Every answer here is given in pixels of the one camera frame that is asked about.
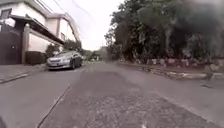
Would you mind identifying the grey asphalt road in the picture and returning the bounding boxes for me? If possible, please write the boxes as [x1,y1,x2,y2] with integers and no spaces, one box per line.
[0,60,224,128]

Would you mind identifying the green tree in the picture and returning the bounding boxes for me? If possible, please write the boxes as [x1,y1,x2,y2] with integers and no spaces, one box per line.
[63,39,84,55]

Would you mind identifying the row of trees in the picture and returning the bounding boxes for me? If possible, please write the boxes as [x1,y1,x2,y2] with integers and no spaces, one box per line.
[104,0,224,65]

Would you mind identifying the silver car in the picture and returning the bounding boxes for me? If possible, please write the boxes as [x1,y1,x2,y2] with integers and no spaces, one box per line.
[45,50,83,71]

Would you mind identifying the concrete kerb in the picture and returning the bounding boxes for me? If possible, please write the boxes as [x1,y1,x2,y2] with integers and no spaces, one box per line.
[114,61,224,81]

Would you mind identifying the dark hedge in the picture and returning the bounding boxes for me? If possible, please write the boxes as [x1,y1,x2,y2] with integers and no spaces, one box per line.
[24,50,48,66]

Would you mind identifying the white building with dark gate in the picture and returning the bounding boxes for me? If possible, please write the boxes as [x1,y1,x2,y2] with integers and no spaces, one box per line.
[0,0,82,66]

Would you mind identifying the low stone wall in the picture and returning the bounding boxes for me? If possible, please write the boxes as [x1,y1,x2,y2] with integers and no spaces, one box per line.
[133,57,224,73]

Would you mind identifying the overhead wires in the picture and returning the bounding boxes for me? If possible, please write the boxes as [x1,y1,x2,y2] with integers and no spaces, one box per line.
[34,0,95,18]

